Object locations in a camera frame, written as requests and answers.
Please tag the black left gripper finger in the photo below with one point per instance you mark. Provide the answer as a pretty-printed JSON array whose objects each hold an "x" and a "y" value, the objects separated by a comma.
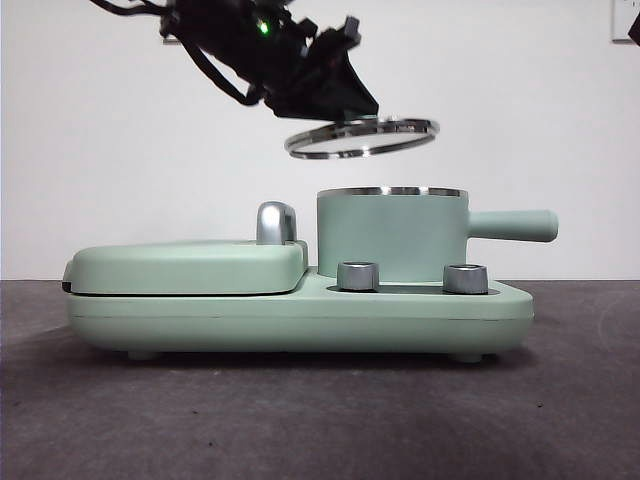
[
  {"x": 295, "y": 111},
  {"x": 345, "y": 90}
]

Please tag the green breakfast machine base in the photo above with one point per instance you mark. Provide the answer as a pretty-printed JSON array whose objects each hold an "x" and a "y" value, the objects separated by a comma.
[{"x": 300, "y": 320}]

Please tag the glass pot lid green knob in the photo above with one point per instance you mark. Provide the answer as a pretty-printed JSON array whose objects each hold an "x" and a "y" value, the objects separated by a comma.
[{"x": 360, "y": 140}]

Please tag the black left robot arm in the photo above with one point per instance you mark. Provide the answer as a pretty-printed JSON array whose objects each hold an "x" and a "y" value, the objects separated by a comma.
[{"x": 225, "y": 30}]

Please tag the silver control knob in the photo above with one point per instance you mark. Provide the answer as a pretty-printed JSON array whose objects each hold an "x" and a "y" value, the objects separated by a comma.
[
  {"x": 466, "y": 280},
  {"x": 358, "y": 276}
]

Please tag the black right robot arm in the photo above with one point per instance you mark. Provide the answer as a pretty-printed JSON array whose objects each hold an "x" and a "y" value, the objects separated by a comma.
[{"x": 636, "y": 27}]

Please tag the green griddle cover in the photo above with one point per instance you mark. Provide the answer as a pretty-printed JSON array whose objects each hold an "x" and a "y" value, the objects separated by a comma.
[{"x": 175, "y": 265}]

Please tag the white wall socket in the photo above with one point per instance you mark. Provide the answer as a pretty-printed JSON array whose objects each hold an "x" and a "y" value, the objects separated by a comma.
[{"x": 619, "y": 20}]

